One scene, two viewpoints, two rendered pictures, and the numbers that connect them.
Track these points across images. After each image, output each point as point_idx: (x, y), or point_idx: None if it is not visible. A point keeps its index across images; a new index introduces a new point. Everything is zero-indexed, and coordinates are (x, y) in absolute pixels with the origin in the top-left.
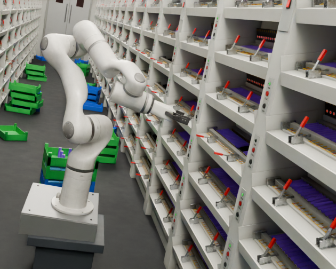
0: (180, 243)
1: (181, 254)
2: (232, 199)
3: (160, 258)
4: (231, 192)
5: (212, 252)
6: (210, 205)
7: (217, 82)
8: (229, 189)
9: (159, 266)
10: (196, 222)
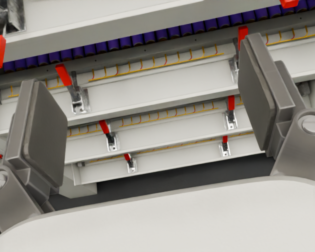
0: (78, 171)
1: (111, 171)
2: (236, 36)
3: (57, 202)
4: (179, 33)
5: (236, 119)
6: (210, 95)
7: None
8: (247, 29)
9: (82, 205)
10: (116, 137)
